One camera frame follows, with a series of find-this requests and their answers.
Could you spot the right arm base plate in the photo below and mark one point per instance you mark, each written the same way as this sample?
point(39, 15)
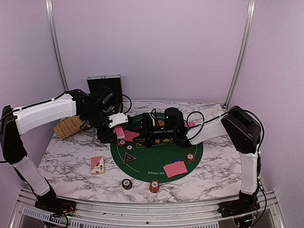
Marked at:
point(236, 207)

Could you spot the red chips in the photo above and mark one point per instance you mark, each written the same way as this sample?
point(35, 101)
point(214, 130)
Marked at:
point(121, 142)

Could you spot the aluminium poker chip case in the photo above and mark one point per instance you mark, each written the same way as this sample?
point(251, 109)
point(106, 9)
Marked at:
point(113, 82)

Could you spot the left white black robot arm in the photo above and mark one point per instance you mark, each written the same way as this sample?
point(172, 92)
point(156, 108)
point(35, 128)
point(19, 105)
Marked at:
point(93, 108)

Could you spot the red card seat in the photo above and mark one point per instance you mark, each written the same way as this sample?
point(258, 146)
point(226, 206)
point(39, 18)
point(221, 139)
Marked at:
point(191, 124)
point(171, 172)
point(178, 164)
point(129, 135)

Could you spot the red poker chip stack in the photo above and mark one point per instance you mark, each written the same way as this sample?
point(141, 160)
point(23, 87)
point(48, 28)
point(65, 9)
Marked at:
point(154, 186)

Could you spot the red playing card deck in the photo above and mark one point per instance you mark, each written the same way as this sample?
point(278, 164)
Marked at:
point(118, 130)

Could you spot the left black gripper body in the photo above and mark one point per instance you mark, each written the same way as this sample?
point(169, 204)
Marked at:
point(103, 136)

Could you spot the right aluminium frame post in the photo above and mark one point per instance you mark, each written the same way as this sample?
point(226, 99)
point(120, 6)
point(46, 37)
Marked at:
point(242, 52)

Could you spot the black triangular all-in button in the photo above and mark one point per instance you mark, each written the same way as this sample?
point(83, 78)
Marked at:
point(128, 158)

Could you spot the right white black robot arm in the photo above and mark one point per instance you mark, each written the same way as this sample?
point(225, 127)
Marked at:
point(242, 126)

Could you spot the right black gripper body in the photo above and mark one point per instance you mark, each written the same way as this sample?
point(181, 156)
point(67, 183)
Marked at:
point(167, 132)

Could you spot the playing card box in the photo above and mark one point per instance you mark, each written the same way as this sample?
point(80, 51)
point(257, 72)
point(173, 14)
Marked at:
point(97, 165)

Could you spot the red card bottom seat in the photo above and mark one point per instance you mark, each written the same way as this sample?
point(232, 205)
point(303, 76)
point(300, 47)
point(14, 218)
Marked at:
point(171, 172)
point(178, 164)

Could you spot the left aluminium frame post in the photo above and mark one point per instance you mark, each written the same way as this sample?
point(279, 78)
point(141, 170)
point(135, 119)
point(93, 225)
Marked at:
point(55, 44)

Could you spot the dark brown poker chip stack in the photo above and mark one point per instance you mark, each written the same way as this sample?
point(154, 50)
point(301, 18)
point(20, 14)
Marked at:
point(127, 184)

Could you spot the woven bamboo tray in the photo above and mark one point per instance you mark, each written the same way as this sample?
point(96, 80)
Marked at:
point(67, 127)

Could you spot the aluminium frame post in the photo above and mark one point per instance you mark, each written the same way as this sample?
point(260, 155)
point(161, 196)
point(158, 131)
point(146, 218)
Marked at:
point(242, 52)
point(55, 44)

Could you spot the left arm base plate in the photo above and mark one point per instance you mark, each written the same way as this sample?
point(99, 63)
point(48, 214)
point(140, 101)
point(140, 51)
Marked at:
point(58, 206)

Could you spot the round green poker mat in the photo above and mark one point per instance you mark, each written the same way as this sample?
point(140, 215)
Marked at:
point(150, 160)

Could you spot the red card top seat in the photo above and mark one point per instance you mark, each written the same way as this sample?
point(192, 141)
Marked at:
point(191, 124)

